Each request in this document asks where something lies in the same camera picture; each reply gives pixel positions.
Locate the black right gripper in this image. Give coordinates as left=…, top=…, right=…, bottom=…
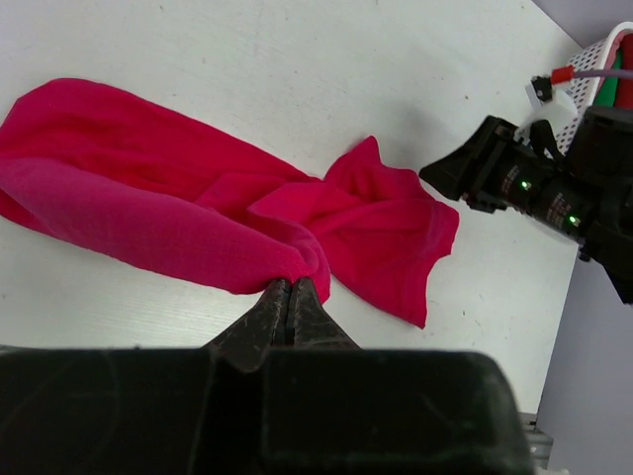
left=418, top=116, right=539, bottom=214

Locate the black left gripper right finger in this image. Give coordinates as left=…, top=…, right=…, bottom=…
left=259, top=278, right=534, bottom=474

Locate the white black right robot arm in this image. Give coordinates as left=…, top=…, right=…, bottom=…
left=418, top=106, right=632, bottom=305

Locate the green t shirt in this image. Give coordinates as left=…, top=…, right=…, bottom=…
left=592, top=50, right=623, bottom=107

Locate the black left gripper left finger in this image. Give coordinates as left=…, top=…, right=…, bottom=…
left=1, top=280, right=291, bottom=474

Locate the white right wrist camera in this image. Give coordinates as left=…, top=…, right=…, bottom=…
left=524, top=76, right=579, bottom=130

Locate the dark red folded t shirt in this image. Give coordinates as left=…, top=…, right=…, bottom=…
left=613, top=32, right=633, bottom=108

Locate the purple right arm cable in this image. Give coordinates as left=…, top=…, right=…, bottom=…
left=551, top=65, right=633, bottom=83

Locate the white plastic laundry basket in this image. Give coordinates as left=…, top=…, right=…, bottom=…
left=556, top=22, right=632, bottom=153

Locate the bright red t shirt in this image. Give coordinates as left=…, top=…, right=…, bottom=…
left=1, top=78, right=459, bottom=327

